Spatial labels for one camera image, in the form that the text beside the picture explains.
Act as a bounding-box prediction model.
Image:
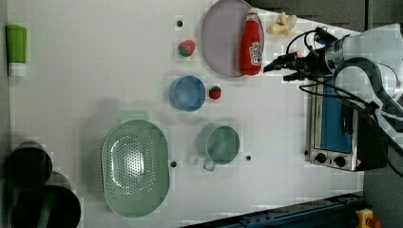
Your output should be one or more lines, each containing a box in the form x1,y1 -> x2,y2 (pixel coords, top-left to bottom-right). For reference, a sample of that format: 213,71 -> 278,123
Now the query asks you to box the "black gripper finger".
263,60 -> 297,72
282,72 -> 305,82

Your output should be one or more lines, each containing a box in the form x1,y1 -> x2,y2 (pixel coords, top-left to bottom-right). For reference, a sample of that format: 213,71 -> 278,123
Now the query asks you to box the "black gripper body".
276,52 -> 331,80

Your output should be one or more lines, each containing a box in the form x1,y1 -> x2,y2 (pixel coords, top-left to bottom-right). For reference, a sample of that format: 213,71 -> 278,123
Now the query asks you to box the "red plush ketchup bottle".
240,8 -> 262,76

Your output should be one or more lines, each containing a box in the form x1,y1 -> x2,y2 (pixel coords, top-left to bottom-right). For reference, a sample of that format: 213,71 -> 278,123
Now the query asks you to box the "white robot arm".
263,24 -> 402,139

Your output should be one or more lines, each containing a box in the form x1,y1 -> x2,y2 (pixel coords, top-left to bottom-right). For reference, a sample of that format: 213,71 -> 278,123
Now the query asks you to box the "grey round plate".
201,0 -> 264,77

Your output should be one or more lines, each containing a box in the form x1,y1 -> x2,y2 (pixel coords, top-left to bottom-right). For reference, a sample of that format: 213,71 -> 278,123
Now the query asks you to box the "peeled toy banana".
267,12 -> 297,36

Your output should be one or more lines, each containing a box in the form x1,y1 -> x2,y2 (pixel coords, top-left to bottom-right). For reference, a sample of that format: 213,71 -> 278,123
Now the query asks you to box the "silver toaster oven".
307,85 -> 387,172

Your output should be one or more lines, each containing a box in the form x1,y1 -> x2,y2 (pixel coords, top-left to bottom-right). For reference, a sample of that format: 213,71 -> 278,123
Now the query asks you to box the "red toy strawberry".
208,85 -> 221,100
177,40 -> 196,57

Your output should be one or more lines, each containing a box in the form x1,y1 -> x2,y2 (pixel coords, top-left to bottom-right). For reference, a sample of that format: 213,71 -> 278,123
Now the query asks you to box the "blue bowl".
169,76 -> 206,112

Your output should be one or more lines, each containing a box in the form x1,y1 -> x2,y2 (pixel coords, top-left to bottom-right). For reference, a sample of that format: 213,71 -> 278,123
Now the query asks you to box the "yellow red emergency button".
355,208 -> 383,228

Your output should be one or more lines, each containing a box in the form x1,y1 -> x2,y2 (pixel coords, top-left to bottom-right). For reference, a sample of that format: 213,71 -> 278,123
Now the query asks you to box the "green colander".
101,111 -> 170,218

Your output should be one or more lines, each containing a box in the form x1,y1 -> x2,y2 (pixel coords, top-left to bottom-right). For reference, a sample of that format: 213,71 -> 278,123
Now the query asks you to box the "green and white bottle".
6,25 -> 28,77

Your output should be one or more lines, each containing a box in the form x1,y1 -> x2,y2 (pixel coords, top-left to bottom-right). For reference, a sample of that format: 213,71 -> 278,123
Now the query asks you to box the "dark cylindrical container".
4,141 -> 52,190
10,171 -> 82,228

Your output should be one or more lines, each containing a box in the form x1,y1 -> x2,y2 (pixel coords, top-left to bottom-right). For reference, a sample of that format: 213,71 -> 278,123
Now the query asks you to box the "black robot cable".
284,26 -> 403,179

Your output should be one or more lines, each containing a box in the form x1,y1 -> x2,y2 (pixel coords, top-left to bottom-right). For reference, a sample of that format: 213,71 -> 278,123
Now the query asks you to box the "green cup with handle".
197,123 -> 240,172

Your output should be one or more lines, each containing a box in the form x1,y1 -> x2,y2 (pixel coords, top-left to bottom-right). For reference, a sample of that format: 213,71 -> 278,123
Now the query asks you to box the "blue metal frame rail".
181,194 -> 367,228

